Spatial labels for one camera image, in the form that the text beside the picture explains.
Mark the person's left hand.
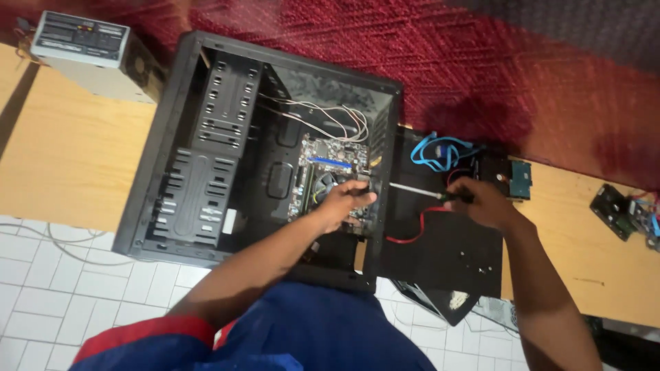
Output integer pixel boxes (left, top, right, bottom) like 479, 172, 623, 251
316, 180, 378, 234

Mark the red patterned carpet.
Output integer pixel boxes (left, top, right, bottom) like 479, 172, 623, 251
0, 0, 660, 194

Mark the person's right hand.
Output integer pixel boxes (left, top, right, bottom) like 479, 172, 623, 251
443, 177, 518, 231

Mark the green motherboard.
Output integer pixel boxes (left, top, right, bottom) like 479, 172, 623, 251
287, 133, 373, 238

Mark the red data cable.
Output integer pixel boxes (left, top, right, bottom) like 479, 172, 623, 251
385, 168, 471, 245

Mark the black circuit board drive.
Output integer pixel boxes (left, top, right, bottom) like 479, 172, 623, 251
589, 183, 640, 242

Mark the grey power supply unit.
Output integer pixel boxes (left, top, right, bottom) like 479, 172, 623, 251
30, 10, 167, 104

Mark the black device under table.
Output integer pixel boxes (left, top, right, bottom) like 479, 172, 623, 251
389, 278, 483, 327

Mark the black case side panel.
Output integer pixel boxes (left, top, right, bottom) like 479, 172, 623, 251
380, 125, 504, 300

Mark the black cpu cooler fan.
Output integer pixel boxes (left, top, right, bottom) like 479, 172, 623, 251
311, 171, 341, 204

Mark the white cable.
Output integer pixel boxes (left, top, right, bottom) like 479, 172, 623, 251
0, 222, 155, 268

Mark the person's blue red clothing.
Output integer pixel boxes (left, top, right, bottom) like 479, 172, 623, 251
68, 281, 438, 371

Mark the black computer tower case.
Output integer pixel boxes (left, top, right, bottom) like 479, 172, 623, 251
112, 30, 403, 292

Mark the hard disk drive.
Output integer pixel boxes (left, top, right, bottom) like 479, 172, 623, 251
472, 156, 533, 202

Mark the white case wire bundle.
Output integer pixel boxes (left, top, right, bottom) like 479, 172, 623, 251
257, 93, 370, 143

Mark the drive with red blue cables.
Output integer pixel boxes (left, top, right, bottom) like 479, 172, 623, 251
630, 192, 660, 253

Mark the screwdriver with black handle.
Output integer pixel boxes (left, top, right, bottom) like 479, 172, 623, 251
389, 182, 474, 204

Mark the blue flat data cable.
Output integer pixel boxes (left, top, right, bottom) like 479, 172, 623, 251
410, 131, 483, 173

